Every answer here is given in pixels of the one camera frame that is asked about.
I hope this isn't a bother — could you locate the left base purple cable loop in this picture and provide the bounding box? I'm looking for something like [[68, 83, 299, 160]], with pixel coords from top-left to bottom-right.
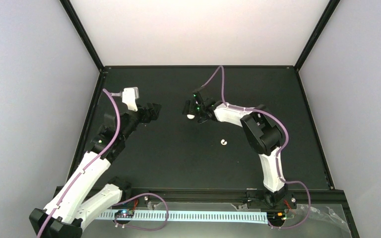
[[113, 192, 170, 232]]

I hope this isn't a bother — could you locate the black front mounting rail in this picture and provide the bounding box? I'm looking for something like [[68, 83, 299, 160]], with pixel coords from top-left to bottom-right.
[[121, 188, 348, 206]]

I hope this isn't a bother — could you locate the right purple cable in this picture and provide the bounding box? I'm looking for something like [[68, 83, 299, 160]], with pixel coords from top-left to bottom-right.
[[201, 65, 312, 230]]

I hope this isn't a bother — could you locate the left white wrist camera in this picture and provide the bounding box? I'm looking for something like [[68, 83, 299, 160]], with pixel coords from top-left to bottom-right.
[[122, 87, 139, 112]]

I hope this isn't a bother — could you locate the left black frame post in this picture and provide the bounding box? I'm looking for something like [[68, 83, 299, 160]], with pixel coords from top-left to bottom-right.
[[60, 0, 104, 71]]

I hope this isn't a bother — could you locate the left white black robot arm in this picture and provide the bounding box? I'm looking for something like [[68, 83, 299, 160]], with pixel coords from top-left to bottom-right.
[[29, 103, 162, 238]]

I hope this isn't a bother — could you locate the right black frame post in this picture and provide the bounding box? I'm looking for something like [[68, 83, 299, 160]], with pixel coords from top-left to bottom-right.
[[294, 0, 340, 71]]

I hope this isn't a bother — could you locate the clear plastic sheet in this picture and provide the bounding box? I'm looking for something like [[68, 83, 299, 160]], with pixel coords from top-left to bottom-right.
[[223, 204, 352, 238]]

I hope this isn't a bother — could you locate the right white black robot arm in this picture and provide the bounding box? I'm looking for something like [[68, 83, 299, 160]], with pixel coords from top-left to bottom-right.
[[182, 88, 288, 208]]

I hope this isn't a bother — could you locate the black frame post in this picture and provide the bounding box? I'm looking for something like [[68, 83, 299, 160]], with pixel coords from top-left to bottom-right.
[[294, 0, 340, 71], [60, 0, 104, 71]]

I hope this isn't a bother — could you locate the white slotted cable duct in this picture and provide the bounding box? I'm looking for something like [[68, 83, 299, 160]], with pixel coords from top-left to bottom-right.
[[96, 210, 269, 225]]

